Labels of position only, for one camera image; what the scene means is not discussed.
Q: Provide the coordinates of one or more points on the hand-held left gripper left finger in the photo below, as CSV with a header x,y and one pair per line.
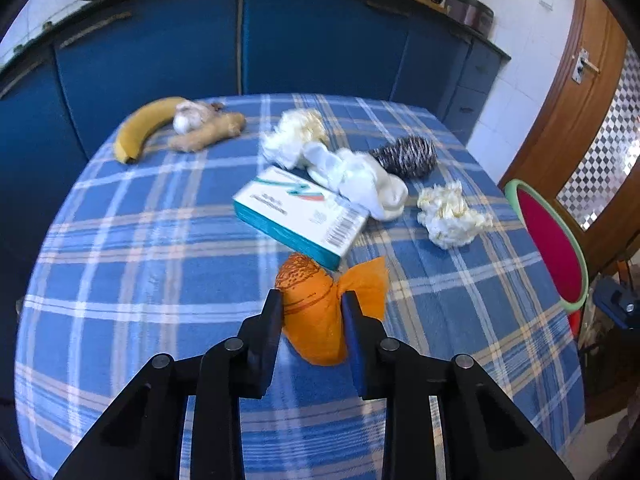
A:
x,y
272,340

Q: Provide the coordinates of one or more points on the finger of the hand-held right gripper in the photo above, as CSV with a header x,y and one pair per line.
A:
x,y
612,300

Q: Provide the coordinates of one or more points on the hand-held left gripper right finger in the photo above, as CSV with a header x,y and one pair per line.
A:
x,y
352,345

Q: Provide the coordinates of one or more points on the small orange cloth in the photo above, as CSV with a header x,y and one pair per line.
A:
x,y
310,320

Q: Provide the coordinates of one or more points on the green and red basin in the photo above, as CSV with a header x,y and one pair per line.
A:
x,y
550,245

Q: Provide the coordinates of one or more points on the red plastic stool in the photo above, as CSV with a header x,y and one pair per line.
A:
x,y
575,327

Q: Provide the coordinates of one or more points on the white and teal medicine box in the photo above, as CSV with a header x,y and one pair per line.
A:
x,y
295,210

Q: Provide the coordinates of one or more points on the blue plaid tablecloth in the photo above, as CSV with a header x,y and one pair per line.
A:
x,y
150,260

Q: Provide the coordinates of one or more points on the crumpled white tissue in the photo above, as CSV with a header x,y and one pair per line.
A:
x,y
290,135
450,215

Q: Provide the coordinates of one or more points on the white sock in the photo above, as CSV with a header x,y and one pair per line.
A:
x,y
365,180

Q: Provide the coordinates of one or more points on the wooden door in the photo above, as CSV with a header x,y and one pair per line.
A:
x,y
575,125

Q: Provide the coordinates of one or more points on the steel wool scrubber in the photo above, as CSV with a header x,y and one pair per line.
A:
x,y
407,157

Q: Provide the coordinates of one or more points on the ginger root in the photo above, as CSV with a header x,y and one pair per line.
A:
x,y
210,135

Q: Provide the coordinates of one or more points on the garlic bulb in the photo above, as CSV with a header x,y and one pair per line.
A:
x,y
187,117

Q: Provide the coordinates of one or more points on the yellow banana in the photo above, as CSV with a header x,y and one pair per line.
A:
x,y
140,130

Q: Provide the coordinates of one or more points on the blue kitchen cabinet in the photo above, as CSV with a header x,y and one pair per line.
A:
x,y
300,40

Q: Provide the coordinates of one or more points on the dark rice cooker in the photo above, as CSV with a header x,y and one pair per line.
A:
x,y
470,12

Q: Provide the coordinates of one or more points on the white wall switch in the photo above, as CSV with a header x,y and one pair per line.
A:
x,y
547,0

